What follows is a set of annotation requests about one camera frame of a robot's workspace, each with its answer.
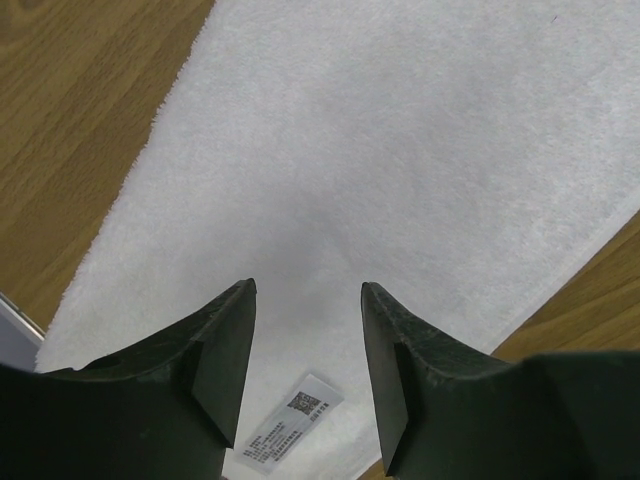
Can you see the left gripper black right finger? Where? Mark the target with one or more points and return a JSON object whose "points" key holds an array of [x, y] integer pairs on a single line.
{"points": [[447, 411]]}

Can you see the aluminium frame rail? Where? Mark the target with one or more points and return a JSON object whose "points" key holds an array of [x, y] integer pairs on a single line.
{"points": [[21, 338]]}

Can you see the white towel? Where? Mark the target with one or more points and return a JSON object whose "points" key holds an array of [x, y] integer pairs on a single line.
{"points": [[469, 156]]}

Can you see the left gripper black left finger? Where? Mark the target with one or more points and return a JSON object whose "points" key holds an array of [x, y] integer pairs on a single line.
{"points": [[166, 407]]}

